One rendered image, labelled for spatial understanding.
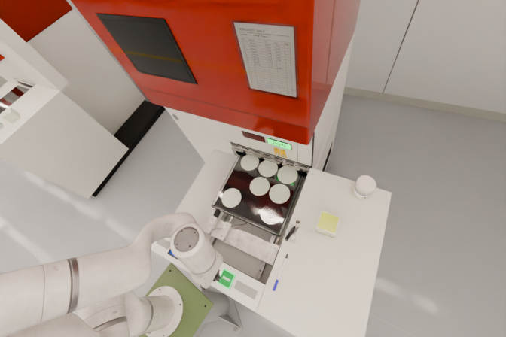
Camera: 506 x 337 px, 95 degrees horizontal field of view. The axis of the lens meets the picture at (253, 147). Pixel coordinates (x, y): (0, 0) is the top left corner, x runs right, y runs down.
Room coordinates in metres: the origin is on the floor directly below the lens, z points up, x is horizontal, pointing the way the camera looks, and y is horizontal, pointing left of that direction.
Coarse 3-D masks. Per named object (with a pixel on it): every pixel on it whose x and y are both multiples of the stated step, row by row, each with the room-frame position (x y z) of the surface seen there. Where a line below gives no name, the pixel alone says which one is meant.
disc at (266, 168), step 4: (264, 160) 0.63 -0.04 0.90; (260, 164) 0.62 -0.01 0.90; (264, 164) 0.61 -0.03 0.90; (268, 164) 0.60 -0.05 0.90; (272, 164) 0.59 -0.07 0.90; (276, 164) 0.59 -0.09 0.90; (260, 168) 0.59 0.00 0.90; (264, 168) 0.58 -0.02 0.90; (268, 168) 0.58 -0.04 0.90; (272, 168) 0.57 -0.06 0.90; (276, 168) 0.56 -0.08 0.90; (260, 172) 0.57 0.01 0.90; (264, 172) 0.56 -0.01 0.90; (268, 172) 0.56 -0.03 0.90; (272, 172) 0.55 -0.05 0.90; (264, 176) 0.54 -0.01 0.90; (268, 176) 0.54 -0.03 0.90
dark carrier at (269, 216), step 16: (240, 160) 0.68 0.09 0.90; (240, 176) 0.59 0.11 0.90; (256, 176) 0.56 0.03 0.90; (272, 176) 0.53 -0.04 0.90; (240, 192) 0.50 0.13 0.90; (224, 208) 0.45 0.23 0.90; (240, 208) 0.42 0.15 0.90; (256, 208) 0.39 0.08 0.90; (272, 208) 0.37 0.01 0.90; (272, 224) 0.30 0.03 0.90
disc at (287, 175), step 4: (280, 168) 0.55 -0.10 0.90; (284, 168) 0.55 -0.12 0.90; (288, 168) 0.54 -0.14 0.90; (292, 168) 0.53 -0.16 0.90; (280, 172) 0.53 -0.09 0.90; (284, 172) 0.53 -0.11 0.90; (288, 172) 0.52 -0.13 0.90; (292, 172) 0.51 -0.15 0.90; (296, 172) 0.50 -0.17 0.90; (280, 176) 0.51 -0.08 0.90; (284, 176) 0.51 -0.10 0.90; (288, 176) 0.50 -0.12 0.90; (292, 176) 0.49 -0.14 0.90; (296, 176) 0.49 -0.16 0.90; (280, 180) 0.49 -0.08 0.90; (284, 180) 0.49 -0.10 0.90; (288, 180) 0.48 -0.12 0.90; (292, 180) 0.47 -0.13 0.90
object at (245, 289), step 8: (160, 240) 0.38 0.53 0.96; (168, 240) 0.37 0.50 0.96; (152, 248) 0.35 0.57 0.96; (160, 248) 0.34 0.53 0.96; (168, 248) 0.33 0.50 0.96; (168, 256) 0.30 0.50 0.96; (176, 264) 0.25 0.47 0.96; (224, 264) 0.19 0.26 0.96; (232, 272) 0.15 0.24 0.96; (240, 272) 0.15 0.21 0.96; (240, 280) 0.12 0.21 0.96; (248, 280) 0.11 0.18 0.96; (256, 280) 0.10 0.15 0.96; (216, 288) 0.12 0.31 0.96; (224, 288) 0.11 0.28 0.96; (232, 288) 0.10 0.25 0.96; (240, 288) 0.09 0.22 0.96; (248, 288) 0.08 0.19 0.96; (256, 288) 0.08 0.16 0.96; (232, 296) 0.08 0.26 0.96; (240, 296) 0.07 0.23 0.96; (248, 296) 0.06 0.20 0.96; (256, 296) 0.05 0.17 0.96; (248, 304) 0.04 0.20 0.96; (256, 304) 0.03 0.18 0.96
